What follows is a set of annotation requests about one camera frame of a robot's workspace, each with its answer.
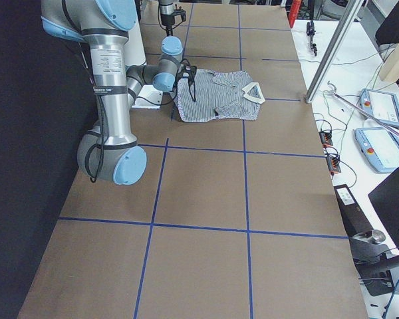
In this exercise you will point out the black monitor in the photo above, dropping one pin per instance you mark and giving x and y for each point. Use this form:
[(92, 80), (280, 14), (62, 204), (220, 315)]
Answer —
[(385, 201)]

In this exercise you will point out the blue white striped polo shirt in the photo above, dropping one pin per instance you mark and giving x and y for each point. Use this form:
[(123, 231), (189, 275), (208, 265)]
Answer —
[(220, 95)]

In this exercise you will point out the upper teach pendant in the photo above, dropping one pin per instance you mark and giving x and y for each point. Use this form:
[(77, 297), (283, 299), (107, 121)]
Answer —
[(384, 106)]

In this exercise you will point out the orange black terminal strip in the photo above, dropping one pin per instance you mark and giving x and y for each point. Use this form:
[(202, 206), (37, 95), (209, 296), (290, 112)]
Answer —
[(332, 155)]

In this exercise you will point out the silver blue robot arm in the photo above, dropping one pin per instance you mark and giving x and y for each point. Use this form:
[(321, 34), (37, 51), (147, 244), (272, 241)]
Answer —
[(110, 150), (168, 6)]

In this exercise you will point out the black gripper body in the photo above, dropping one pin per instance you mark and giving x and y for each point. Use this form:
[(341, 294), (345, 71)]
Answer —
[(191, 87), (168, 20)]

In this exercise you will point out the teach pendant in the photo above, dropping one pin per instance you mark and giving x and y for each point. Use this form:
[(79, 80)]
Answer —
[(384, 106), (380, 148)]

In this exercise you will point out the black stand with knob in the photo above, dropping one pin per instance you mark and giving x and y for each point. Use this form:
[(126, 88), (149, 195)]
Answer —
[(376, 264)]

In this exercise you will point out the black box with label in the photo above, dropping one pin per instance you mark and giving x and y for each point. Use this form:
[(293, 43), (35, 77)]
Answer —
[(353, 217)]

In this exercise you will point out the aluminium frame post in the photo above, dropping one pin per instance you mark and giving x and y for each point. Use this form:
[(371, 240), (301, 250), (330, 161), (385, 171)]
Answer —
[(338, 36)]

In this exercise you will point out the lower teach pendant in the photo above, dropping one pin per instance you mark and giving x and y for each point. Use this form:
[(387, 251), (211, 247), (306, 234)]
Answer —
[(380, 148)]

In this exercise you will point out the black tool on white table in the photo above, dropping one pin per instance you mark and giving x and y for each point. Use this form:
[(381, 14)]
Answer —
[(311, 33)]

